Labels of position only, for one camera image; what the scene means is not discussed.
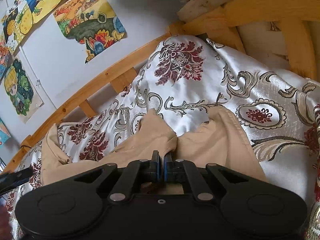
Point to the person's hand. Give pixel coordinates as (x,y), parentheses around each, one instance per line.
(5,228)

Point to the small peeling girl drawing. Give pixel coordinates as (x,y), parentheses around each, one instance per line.
(4,133)

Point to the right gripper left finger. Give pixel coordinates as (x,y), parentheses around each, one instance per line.
(121,183)

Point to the red-haired girl drawing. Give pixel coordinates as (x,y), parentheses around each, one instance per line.
(4,56)

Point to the landscape flower drawing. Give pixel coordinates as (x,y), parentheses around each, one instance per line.
(90,22)

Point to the tan large garment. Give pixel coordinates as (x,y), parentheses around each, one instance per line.
(220,140)

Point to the wooden bed frame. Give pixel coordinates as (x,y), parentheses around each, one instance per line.
(220,24)

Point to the blond child drawing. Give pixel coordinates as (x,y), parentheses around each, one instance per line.
(21,91)

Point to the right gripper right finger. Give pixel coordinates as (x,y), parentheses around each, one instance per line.
(207,184)

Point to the pineapple drawing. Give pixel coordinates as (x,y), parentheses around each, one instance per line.
(17,22)

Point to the floral satin bedspread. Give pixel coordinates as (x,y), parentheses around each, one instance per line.
(184,80)

